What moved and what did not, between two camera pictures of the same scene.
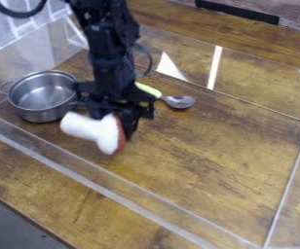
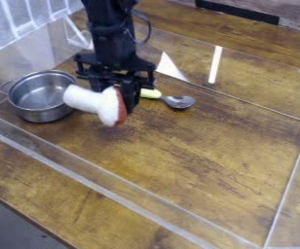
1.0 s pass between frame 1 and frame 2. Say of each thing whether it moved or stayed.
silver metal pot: stayed
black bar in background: stayed
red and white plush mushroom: moved
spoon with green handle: stayed
